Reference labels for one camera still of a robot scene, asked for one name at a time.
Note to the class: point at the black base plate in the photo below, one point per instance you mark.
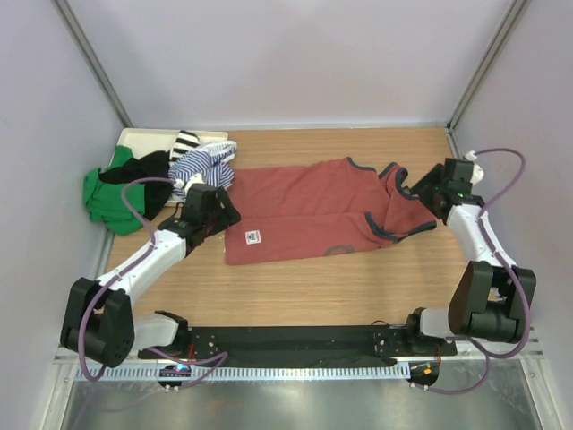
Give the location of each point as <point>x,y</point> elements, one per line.
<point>374,346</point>

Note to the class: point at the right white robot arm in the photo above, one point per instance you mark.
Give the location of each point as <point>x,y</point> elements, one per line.
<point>493,298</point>

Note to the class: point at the blue white striped tank top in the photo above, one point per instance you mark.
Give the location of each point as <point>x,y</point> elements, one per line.
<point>210,161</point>

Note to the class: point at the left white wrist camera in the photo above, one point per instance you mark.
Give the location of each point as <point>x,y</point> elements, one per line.
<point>185,185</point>

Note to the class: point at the red tank top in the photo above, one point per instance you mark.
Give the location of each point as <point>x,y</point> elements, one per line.
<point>328,208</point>

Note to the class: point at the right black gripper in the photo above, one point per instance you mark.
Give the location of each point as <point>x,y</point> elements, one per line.
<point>424,185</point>

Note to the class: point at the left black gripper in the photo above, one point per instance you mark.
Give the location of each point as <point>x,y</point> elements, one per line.
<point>227,214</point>

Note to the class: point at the cream plastic tray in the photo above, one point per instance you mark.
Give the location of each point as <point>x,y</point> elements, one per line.
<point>143,141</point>

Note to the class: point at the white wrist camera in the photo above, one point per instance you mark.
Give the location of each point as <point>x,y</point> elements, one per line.
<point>477,172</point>
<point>185,185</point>

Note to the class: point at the green tank top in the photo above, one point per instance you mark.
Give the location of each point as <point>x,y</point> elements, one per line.
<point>104,202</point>

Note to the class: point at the slotted cable duct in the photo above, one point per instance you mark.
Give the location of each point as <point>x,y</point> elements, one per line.
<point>164,372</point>

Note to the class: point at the black white striped tank top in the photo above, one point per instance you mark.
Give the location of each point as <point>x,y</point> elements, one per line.
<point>185,141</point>

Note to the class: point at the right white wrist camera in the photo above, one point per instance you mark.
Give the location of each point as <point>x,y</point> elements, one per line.
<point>477,172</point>

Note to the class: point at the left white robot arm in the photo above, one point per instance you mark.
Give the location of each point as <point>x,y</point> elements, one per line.
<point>98,321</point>

